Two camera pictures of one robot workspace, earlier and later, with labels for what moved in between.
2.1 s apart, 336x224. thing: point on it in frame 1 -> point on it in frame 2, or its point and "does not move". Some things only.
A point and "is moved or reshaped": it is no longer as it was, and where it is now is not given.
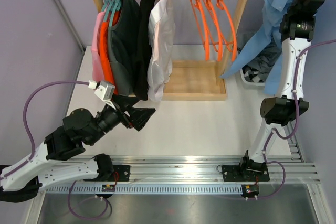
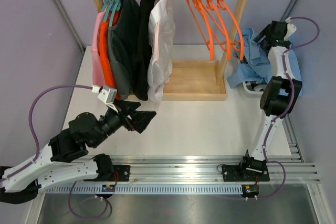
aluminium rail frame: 209,168 does not move
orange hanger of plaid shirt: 227,21 -> 229,10
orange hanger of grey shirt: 210,8 is moved or reshaped
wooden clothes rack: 188,81 does not move
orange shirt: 107,65 does not move
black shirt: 140,87 does not move
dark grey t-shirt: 124,39 does not move
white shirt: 161,31 does not move
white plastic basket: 251,84 -> 247,92
